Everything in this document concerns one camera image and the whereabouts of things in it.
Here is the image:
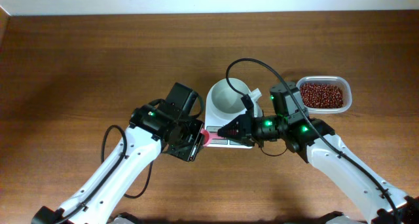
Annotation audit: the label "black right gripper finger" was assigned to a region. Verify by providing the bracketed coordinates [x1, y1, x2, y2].
[217, 114, 247, 140]
[227, 138, 254, 147]

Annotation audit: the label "pink measuring scoop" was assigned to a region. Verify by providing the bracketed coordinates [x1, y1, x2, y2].
[200, 129, 228, 147]

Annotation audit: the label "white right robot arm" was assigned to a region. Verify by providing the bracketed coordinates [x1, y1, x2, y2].
[217, 82, 418, 223]

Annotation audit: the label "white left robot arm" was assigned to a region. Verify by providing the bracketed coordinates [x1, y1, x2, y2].
[31, 83, 204, 224]

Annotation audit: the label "white digital kitchen scale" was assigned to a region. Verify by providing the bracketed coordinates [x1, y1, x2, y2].
[204, 84, 262, 149]

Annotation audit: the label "white round bowl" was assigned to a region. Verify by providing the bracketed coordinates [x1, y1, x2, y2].
[207, 79, 246, 115]

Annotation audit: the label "red beans in container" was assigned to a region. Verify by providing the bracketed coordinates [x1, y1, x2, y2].
[300, 83, 344, 109]

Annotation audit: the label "clear plastic bean container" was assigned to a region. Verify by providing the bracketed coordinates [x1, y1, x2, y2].
[297, 76, 352, 114]

